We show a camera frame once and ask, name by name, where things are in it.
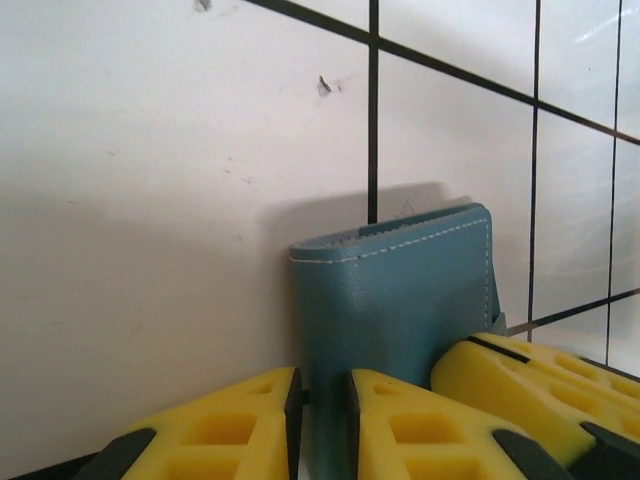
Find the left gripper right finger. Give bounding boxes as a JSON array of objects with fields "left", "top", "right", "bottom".
[{"left": 347, "top": 368, "right": 574, "bottom": 480}]

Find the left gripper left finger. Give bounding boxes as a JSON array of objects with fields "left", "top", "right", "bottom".
[{"left": 99, "top": 366, "right": 305, "bottom": 480}]

